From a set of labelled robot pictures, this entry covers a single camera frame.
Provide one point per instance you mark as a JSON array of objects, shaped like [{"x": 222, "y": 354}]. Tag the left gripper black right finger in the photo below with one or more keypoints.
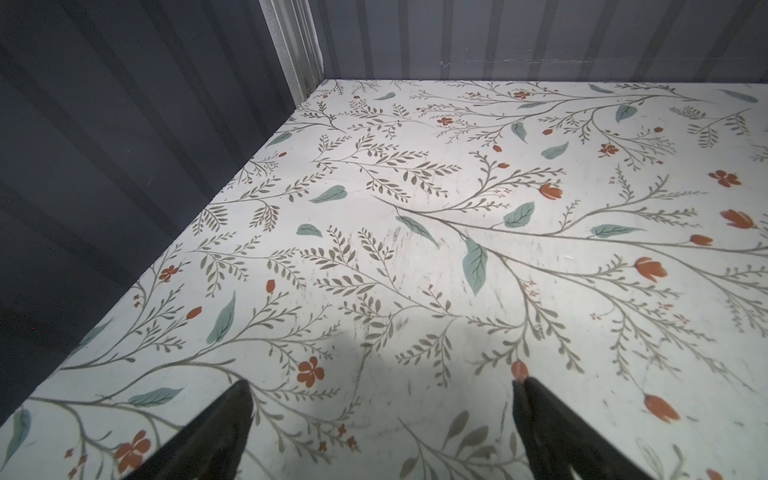
[{"x": 559, "y": 444}]

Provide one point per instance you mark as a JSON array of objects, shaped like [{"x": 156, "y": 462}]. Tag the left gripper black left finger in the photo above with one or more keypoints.
[{"x": 210, "y": 446}]

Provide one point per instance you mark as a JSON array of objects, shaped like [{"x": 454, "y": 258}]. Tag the floral patterned table mat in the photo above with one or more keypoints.
[{"x": 400, "y": 252}]

